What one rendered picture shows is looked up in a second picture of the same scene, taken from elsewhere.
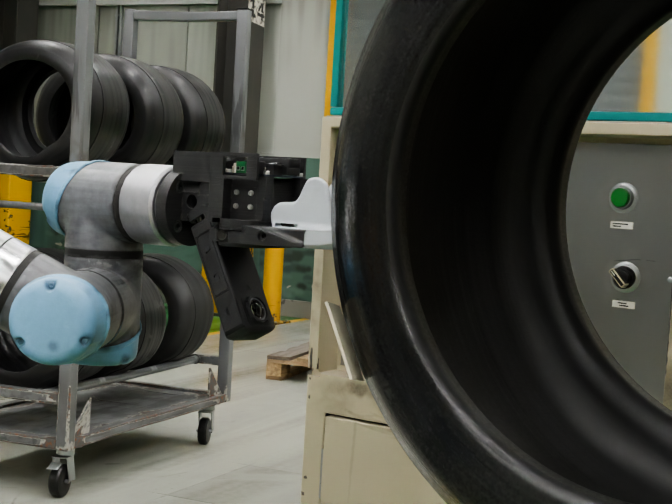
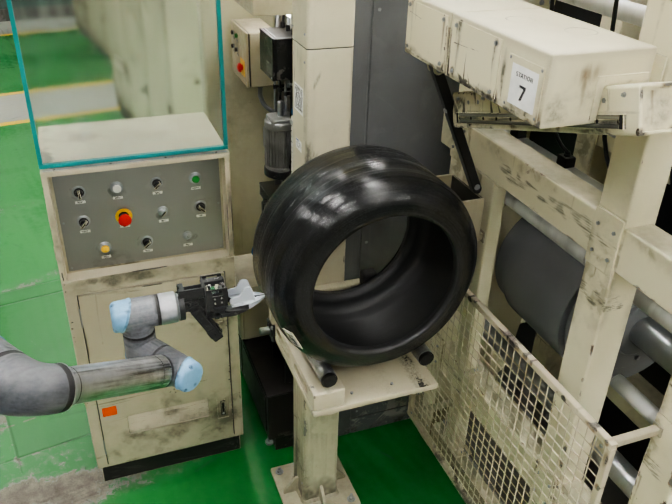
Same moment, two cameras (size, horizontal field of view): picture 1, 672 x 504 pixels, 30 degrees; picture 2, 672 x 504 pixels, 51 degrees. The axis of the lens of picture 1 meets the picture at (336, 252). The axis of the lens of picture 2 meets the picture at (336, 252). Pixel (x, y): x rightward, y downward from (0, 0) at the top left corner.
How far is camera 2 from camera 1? 1.44 m
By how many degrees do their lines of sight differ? 60
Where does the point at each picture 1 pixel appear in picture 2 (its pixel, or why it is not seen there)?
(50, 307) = (192, 374)
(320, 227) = (251, 300)
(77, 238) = (140, 334)
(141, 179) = (169, 306)
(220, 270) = (209, 323)
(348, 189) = (296, 302)
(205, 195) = (195, 302)
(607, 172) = (186, 169)
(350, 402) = (89, 287)
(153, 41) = not seen: outside the picture
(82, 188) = (139, 317)
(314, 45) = not seen: outside the picture
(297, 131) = not seen: outside the picture
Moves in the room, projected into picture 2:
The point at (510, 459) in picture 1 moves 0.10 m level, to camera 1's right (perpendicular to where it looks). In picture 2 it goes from (353, 350) to (374, 331)
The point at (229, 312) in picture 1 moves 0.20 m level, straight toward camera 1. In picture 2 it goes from (216, 334) to (284, 362)
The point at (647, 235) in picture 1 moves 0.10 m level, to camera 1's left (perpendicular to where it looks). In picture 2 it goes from (206, 189) to (184, 200)
